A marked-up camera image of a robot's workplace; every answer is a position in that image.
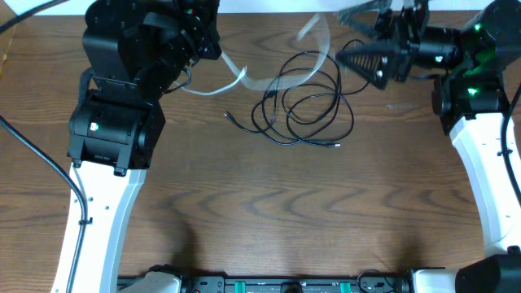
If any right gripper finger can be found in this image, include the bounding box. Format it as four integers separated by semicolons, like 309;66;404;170
337;0;394;42
335;40;401;90

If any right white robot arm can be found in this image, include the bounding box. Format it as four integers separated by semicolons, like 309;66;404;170
335;0;520;292

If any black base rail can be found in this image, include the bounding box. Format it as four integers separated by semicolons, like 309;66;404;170
117;266;412;293

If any white usb cable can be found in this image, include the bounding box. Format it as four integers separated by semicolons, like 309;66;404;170
178;12;331;97

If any cardboard panel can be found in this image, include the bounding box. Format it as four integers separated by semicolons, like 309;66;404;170
0;0;17;72

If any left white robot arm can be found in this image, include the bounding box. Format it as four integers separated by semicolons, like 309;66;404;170
52;0;221;292

